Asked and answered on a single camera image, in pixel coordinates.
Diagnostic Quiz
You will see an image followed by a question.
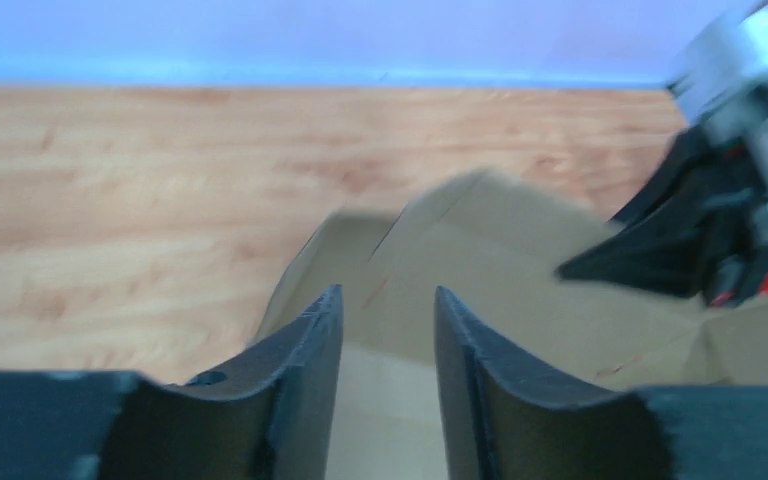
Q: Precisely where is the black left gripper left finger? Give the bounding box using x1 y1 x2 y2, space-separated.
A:
0 285 343 479

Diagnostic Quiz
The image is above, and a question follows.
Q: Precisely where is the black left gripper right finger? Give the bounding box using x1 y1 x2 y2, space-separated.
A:
434 287 768 479

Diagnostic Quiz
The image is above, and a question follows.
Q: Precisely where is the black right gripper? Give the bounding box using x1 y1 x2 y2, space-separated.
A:
556 123 768 307

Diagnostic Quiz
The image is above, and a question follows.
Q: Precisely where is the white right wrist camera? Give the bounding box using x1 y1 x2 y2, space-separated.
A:
667 1 768 204

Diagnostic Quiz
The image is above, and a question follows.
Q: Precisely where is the large cardboard sheet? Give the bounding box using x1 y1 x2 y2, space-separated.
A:
260 172 768 479

